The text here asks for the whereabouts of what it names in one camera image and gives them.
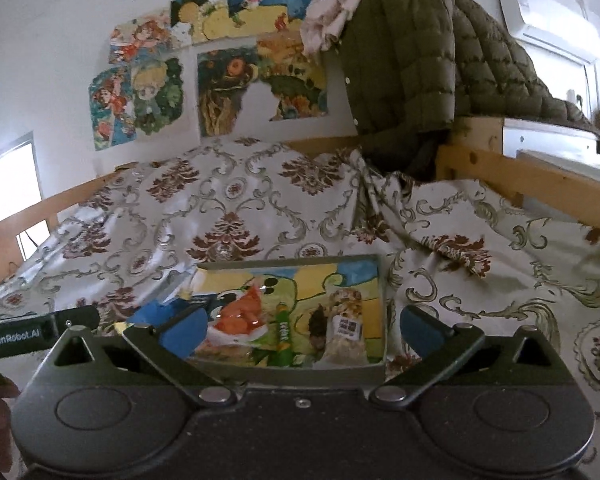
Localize white cabinet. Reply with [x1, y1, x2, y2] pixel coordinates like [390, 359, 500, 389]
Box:
[503, 118, 600, 169]

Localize clear mixed nut snack bag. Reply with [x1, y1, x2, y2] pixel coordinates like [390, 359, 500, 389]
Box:
[320, 288, 368, 367]

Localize dark dried fruit packet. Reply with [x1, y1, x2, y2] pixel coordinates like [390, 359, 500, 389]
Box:
[309, 306, 328, 352]

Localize anime girl top poster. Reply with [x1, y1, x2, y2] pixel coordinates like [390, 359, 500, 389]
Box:
[108, 8, 172, 65]

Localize olive quilted jacket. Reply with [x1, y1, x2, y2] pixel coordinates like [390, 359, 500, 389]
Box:
[338, 0, 596, 182]

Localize yellow blue top painting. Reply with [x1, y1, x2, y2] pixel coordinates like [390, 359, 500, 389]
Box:
[168, 0, 349, 49]

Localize orange green torn painting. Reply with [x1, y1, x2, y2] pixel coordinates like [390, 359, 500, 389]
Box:
[197, 32, 328, 136]

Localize grey tray with painted lining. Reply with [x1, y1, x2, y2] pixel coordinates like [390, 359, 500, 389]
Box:
[126, 253, 389, 388]

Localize window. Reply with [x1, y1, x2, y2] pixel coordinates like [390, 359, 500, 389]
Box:
[0, 132, 50, 261]

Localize floral patterned bed cover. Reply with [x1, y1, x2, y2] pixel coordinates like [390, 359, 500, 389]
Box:
[0, 138, 600, 479]

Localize blue white snack packet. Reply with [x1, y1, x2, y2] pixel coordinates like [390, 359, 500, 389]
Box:
[174, 294, 225, 321]

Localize wooden bed frame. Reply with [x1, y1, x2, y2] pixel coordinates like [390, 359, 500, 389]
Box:
[0, 117, 600, 283]

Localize white air conditioner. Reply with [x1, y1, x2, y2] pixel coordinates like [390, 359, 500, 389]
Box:
[498, 0, 600, 64]

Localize anime girl boy poster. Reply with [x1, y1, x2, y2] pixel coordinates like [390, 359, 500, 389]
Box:
[88, 54, 195, 152]

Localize pink floral cloth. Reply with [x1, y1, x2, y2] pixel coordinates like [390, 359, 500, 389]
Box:
[299, 0, 439, 59]

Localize orange snack bag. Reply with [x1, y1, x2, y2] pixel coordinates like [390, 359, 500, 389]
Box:
[207, 285, 268, 346]

